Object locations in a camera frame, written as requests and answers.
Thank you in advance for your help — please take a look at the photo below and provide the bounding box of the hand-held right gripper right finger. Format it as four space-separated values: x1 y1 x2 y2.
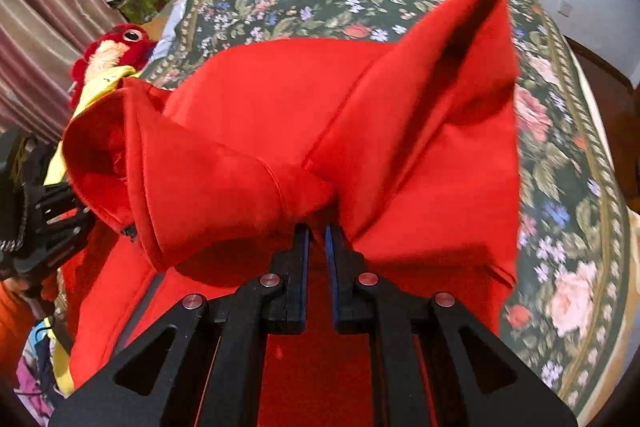
324 224 578 427

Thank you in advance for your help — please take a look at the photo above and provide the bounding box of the striped brown curtain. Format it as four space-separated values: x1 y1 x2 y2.
0 0 127 144

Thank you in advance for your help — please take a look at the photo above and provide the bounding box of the red plush toy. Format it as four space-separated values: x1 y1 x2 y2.
70 24 157 108

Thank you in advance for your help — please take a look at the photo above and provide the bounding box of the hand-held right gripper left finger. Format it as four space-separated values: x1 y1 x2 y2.
50 224 313 427

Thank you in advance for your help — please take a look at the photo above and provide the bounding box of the red zip jacket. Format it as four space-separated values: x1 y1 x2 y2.
62 0 522 427

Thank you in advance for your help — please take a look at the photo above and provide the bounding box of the person's left hand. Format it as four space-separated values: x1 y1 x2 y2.
5 274 58 308

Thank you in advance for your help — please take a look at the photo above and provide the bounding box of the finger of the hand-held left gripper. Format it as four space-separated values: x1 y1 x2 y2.
32 206 97 270
27 182 87 215

